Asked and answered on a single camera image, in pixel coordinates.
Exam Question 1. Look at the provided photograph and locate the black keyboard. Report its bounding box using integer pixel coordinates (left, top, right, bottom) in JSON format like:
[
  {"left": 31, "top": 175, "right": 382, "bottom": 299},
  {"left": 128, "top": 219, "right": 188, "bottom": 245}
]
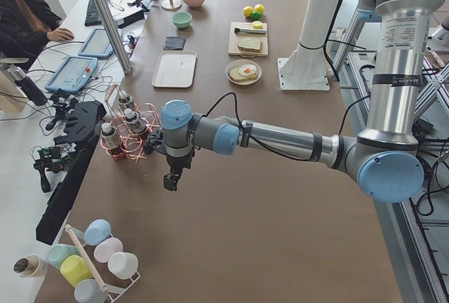
[{"left": 84, "top": 0, "right": 102, "bottom": 27}]

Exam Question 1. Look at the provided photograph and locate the aluminium frame post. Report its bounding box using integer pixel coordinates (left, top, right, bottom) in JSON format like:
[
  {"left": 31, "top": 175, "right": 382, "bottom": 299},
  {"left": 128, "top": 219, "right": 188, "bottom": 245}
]
[{"left": 93, "top": 0, "right": 132, "bottom": 74}]

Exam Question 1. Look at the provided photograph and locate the white wire cup rack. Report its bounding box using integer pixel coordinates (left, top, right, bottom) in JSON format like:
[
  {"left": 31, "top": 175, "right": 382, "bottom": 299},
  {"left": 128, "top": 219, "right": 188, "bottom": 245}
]
[{"left": 64, "top": 224, "right": 141, "bottom": 302}]

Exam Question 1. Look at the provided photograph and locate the yellow lemon lower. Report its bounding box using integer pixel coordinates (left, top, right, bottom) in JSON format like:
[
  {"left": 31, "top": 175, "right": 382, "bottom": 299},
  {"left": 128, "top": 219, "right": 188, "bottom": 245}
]
[{"left": 254, "top": 4, "right": 265, "bottom": 14}]

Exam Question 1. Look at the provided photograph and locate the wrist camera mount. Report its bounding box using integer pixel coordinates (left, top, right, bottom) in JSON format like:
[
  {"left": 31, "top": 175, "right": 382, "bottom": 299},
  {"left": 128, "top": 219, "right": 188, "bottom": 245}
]
[{"left": 143, "top": 129, "right": 166, "bottom": 155}]

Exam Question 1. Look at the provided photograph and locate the teach pendant near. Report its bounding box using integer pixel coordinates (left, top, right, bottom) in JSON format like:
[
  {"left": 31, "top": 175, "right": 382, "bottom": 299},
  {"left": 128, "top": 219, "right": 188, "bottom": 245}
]
[{"left": 45, "top": 56, "right": 98, "bottom": 93}]

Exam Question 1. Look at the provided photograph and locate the paper cup with metal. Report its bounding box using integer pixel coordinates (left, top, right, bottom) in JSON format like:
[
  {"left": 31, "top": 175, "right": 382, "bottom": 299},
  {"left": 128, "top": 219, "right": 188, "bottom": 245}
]
[{"left": 13, "top": 254, "right": 47, "bottom": 278}]

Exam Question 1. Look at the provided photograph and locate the yellow cup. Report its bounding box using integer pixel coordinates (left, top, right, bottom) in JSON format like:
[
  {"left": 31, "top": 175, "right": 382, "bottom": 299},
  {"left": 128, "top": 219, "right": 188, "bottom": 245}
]
[{"left": 60, "top": 255, "right": 93, "bottom": 288}]

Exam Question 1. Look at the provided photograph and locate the bread slice on plate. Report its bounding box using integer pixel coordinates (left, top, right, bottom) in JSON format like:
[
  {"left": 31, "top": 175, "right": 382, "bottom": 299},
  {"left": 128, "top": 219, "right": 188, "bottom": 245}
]
[{"left": 229, "top": 65, "right": 257, "bottom": 82}]

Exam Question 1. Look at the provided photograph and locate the grey folded cloth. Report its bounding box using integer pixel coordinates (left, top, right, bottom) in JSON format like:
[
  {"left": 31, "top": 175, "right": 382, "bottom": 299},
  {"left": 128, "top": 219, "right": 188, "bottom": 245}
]
[{"left": 163, "top": 36, "right": 186, "bottom": 51}]

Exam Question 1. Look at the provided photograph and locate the tea bottle upper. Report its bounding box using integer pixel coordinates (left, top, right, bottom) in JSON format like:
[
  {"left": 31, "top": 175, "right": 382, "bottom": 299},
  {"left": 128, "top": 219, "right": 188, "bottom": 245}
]
[{"left": 118, "top": 94, "right": 135, "bottom": 112}]

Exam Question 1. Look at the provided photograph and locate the green lime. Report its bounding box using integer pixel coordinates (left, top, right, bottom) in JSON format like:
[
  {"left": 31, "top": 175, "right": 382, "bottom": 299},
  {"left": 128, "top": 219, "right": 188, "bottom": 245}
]
[{"left": 250, "top": 11, "right": 262, "bottom": 21}]

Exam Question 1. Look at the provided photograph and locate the pink cup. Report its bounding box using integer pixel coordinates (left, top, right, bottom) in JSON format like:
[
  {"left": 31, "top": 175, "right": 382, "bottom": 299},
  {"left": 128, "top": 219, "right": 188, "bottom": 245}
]
[{"left": 93, "top": 237, "right": 123, "bottom": 263}]

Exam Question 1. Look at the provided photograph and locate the tea bottle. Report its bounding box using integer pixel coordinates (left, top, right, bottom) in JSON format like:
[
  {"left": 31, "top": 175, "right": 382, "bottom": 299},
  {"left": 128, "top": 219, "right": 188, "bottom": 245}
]
[
  {"left": 101, "top": 122, "right": 125, "bottom": 161},
  {"left": 124, "top": 108, "right": 146, "bottom": 134},
  {"left": 118, "top": 94, "right": 135, "bottom": 112}
]

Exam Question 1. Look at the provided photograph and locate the grey blue cup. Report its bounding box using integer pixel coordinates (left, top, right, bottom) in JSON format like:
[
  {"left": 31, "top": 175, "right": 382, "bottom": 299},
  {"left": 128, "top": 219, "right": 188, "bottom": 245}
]
[{"left": 74, "top": 279, "right": 107, "bottom": 303}]

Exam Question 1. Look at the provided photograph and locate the tea bottle lower left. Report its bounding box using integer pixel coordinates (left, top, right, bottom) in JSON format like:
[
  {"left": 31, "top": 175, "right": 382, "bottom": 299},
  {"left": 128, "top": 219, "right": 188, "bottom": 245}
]
[{"left": 124, "top": 108, "right": 146, "bottom": 134}]

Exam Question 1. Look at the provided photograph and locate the yellow lemon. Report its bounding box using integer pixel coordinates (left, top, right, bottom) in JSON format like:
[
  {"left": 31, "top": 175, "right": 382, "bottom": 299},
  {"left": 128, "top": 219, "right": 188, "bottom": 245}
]
[
  {"left": 254, "top": 4, "right": 265, "bottom": 14},
  {"left": 243, "top": 6, "right": 254, "bottom": 18}
]

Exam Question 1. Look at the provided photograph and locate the mint green bowl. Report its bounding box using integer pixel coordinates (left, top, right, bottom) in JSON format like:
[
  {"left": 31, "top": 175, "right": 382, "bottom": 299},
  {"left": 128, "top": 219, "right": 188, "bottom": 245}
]
[{"left": 171, "top": 12, "right": 192, "bottom": 29}]

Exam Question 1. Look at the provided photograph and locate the white round plate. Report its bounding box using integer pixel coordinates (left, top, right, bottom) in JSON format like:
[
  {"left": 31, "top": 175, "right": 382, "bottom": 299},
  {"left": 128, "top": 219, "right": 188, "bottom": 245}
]
[{"left": 225, "top": 59, "right": 262, "bottom": 86}]

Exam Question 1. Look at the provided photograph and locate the mint cup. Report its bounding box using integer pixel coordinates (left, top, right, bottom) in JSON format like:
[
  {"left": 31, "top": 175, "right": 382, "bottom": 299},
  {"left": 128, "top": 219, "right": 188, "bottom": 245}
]
[{"left": 47, "top": 243, "right": 80, "bottom": 269}]

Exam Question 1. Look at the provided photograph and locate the white cup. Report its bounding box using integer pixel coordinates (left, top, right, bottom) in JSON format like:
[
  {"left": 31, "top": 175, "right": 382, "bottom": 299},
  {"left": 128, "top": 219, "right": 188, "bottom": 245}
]
[{"left": 107, "top": 252, "right": 139, "bottom": 280}]

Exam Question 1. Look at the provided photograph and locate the cream rabbit tray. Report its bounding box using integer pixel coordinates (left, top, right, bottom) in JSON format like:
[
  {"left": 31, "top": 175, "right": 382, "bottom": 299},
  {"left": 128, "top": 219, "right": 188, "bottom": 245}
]
[{"left": 152, "top": 50, "right": 196, "bottom": 89}]

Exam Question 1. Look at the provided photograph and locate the black water bottle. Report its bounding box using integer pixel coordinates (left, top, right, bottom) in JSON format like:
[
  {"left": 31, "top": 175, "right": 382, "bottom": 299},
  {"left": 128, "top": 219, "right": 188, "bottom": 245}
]
[{"left": 8, "top": 65, "right": 48, "bottom": 106}]

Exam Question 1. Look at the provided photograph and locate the seated person in black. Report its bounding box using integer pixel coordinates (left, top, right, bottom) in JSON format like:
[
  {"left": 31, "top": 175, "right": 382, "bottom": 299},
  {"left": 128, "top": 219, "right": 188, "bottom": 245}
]
[{"left": 1, "top": 0, "right": 74, "bottom": 71}]

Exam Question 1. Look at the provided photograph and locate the wooden cutting board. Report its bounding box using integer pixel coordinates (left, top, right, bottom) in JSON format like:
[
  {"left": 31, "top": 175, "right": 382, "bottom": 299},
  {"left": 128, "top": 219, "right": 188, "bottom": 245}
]
[{"left": 228, "top": 22, "right": 269, "bottom": 57}]

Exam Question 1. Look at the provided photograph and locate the copper wire bottle rack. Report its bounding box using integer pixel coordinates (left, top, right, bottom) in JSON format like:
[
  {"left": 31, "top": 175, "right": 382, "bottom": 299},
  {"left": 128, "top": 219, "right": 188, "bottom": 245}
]
[{"left": 100, "top": 83, "right": 160, "bottom": 163}]

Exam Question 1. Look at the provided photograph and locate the yellow lemon upper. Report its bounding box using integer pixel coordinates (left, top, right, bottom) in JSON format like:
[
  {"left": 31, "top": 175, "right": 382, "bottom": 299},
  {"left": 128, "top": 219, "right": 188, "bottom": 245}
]
[{"left": 243, "top": 6, "right": 254, "bottom": 18}]

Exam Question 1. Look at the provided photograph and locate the fried egg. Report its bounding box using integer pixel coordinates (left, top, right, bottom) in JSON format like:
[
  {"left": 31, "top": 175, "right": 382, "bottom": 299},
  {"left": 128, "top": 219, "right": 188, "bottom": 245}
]
[{"left": 239, "top": 64, "right": 257, "bottom": 76}]

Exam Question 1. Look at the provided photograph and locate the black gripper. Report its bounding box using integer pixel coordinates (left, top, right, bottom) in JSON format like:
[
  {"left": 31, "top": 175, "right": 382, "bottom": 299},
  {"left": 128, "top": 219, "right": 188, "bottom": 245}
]
[{"left": 163, "top": 149, "right": 194, "bottom": 191}]

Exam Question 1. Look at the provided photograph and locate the bread slice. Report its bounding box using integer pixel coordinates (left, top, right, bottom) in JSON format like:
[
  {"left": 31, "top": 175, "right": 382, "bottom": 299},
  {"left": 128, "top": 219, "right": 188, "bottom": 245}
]
[
  {"left": 237, "top": 37, "right": 262, "bottom": 53},
  {"left": 229, "top": 65, "right": 257, "bottom": 82}
]

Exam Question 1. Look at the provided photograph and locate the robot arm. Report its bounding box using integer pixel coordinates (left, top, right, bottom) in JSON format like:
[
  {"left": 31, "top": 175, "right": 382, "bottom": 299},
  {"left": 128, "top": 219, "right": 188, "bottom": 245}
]
[{"left": 154, "top": 0, "right": 354, "bottom": 196}]

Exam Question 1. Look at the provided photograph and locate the teach pendant far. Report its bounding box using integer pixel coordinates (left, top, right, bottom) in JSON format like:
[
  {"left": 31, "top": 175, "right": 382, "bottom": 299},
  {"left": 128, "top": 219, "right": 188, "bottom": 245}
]
[{"left": 78, "top": 28, "right": 114, "bottom": 60}]

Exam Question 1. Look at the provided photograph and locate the teach pendant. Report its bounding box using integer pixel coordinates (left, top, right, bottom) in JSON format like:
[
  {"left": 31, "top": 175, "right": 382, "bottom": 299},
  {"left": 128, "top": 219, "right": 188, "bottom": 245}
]
[
  {"left": 78, "top": 28, "right": 114, "bottom": 60},
  {"left": 45, "top": 56, "right": 98, "bottom": 93}
]

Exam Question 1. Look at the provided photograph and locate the steel pepper grinder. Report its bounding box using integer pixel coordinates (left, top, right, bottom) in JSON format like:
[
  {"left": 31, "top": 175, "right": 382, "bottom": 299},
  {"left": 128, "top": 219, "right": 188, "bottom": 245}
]
[{"left": 234, "top": 27, "right": 247, "bottom": 34}]

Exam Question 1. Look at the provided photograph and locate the half lemon slice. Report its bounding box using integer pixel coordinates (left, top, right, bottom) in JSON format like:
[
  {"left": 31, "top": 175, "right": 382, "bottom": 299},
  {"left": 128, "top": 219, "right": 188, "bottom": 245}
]
[{"left": 253, "top": 21, "right": 262, "bottom": 29}]

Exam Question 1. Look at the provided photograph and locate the tea bottle lower right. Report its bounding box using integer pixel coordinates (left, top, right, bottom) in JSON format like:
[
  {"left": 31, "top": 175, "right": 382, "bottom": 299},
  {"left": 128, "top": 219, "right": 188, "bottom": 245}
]
[{"left": 101, "top": 122, "right": 125, "bottom": 161}]

